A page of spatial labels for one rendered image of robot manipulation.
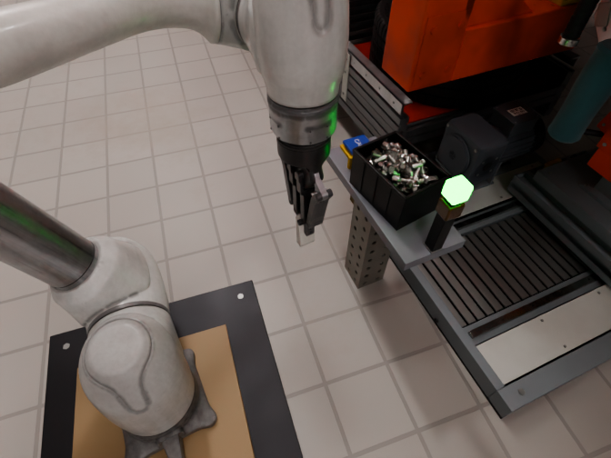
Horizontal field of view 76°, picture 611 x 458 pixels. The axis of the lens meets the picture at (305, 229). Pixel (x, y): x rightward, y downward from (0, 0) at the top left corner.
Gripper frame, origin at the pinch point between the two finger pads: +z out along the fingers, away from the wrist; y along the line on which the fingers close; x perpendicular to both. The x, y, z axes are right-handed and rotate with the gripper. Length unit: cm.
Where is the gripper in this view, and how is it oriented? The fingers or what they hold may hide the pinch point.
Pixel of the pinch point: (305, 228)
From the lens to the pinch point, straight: 67.9
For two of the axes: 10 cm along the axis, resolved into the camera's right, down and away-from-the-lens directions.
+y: 4.7, 6.5, -5.9
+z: 0.1, 6.6, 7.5
